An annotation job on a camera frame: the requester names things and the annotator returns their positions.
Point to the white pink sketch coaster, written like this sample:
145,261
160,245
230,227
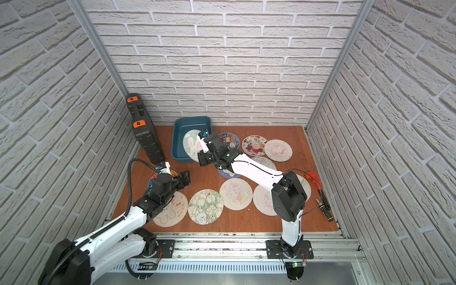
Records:
278,150

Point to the floral pink coaster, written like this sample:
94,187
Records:
254,145

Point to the lavender bear coaster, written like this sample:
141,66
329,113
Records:
228,174

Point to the white dog face coaster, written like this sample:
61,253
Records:
306,186

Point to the cream pink character coaster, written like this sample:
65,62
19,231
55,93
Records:
237,194

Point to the green bunnies coaster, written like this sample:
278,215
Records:
205,207

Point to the teal storage box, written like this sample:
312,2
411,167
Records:
181,127

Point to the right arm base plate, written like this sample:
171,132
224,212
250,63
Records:
279,249

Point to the aluminium rail frame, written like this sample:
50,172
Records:
241,254

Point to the pink piglet coaster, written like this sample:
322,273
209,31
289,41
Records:
263,201

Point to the black orange tool case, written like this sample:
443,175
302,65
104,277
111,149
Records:
144,129

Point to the white butterfly coaster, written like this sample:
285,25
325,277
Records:
265,162

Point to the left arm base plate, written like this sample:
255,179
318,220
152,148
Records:
159,248

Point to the red handled tool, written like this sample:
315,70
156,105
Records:
312,176

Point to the blue cartoon animals coaster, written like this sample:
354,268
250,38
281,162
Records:
230,140

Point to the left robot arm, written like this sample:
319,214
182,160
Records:
83,261

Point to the black screwdriver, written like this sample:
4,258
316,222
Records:
324,206

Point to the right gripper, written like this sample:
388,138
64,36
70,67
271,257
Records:
202,158

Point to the beige bear bow coaster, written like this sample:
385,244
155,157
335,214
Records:
174,212

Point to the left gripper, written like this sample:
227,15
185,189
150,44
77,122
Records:
179,180

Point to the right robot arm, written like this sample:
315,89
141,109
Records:
286,190

